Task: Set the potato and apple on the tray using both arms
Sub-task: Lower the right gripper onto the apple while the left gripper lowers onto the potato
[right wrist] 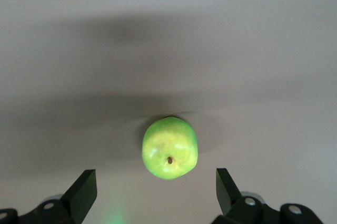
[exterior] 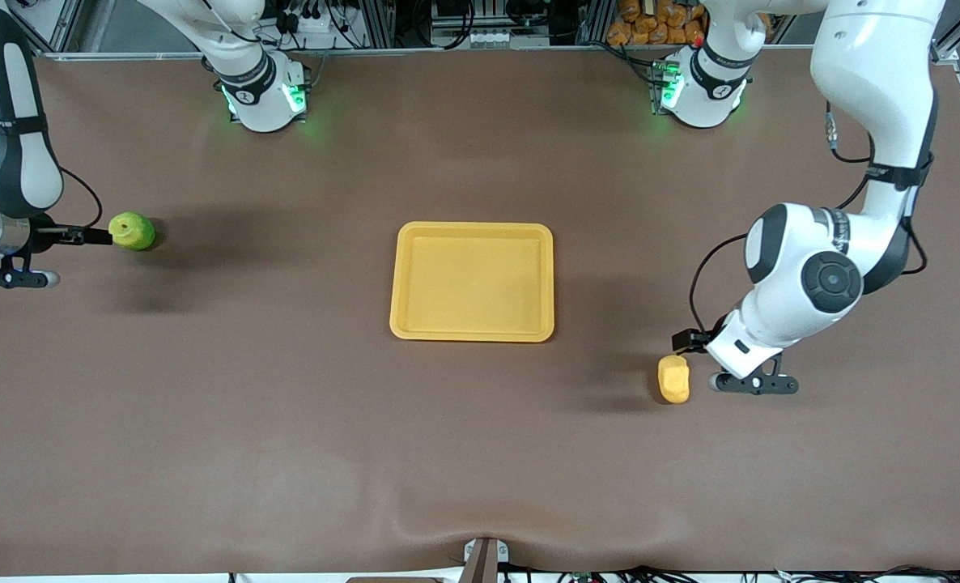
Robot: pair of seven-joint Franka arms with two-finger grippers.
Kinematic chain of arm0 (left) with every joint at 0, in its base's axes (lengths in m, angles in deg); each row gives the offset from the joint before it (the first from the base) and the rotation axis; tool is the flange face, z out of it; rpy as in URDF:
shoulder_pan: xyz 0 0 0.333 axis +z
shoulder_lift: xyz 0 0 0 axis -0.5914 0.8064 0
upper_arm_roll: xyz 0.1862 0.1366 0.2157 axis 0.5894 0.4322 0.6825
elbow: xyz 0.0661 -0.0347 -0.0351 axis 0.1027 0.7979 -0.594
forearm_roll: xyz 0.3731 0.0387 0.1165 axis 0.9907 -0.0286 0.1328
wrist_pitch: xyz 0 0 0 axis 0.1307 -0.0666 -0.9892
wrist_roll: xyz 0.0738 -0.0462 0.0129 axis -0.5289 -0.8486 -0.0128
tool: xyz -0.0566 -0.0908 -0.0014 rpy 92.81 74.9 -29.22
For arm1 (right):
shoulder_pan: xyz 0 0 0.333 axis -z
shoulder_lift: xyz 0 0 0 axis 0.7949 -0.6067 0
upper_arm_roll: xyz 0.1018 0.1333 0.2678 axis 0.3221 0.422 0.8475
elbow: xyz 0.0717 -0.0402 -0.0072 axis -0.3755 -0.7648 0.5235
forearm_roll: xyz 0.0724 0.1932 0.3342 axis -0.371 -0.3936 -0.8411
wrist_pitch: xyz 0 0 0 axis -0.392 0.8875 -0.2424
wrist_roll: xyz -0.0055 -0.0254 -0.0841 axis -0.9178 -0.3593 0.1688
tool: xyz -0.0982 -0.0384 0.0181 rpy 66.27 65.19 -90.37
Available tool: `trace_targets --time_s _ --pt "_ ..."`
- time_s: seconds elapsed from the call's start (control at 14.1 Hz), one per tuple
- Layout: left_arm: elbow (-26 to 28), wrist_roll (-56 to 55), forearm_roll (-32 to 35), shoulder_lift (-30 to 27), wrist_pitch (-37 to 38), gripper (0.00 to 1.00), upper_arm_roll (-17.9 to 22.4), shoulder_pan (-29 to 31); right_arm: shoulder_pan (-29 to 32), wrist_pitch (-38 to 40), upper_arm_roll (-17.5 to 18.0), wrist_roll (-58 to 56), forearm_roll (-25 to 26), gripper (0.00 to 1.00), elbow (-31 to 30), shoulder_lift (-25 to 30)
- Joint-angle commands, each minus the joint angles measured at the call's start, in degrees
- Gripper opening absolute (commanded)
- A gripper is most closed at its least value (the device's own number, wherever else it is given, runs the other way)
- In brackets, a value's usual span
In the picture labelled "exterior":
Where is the bag of orange items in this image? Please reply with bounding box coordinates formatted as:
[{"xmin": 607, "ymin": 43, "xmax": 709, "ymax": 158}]
[{"xmin": 607, "ymin": 0, "xmax": 712, "ymax": 46}]

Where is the brown table mat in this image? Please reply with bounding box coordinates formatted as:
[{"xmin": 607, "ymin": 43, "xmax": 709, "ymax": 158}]
[{"xmin": 0, "ymin": 47, "xmax": 960, "ymax": 577}]

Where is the yellow plastic tray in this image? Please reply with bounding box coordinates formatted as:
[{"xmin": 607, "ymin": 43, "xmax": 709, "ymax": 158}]
[{"xmin": 389, "ymin": 221, "xmax": 555, "ymax": 343}]

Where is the green apple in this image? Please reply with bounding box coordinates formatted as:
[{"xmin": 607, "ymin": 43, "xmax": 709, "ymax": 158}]
[{"xmin": 108, "ymin": 212, "xmax": 157, "ymax": 252}]

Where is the grey metal camera bracket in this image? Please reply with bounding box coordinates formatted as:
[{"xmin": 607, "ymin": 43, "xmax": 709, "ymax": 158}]
[{"xmin": 460, "ymin": 537, "xmax": 510, "ymax": 583}]

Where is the yellow potato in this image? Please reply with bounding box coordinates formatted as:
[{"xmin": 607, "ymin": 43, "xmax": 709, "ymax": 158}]
[{"xmin": 657, "ymin": 355, "xmax": 690, "ymax": 404}]

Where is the aluminium frame rail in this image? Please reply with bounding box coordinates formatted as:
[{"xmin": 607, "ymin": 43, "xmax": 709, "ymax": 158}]
[{"xmin": 43, "ymin": 44, "xmax": 821, "ymax": 61}]

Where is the white power strip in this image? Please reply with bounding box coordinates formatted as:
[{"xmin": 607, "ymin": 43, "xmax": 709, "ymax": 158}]
[{"xmin": 280, "ymin": 11, "xmax": 329, "ymax": 35}]

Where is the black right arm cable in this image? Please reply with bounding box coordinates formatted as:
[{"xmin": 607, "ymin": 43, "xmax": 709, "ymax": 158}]
[{"xmin": 59, "ymin": 166, "xmax": 104, "ymax": 232}]

